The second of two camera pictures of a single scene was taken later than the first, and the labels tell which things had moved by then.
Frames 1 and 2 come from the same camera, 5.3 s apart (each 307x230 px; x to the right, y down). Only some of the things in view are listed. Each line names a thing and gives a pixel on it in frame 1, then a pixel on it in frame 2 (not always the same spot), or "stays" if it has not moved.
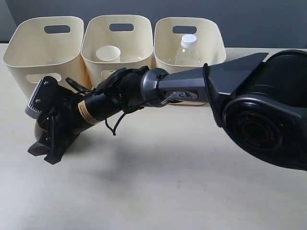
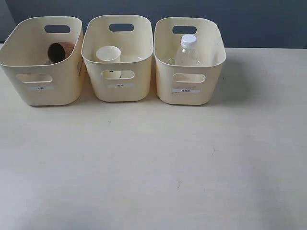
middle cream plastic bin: x=112 y=42 stays
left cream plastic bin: x=49 y=47 stays
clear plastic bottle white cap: x=187 y=54 stays
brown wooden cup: x=40 y=132 to x=58 y=51
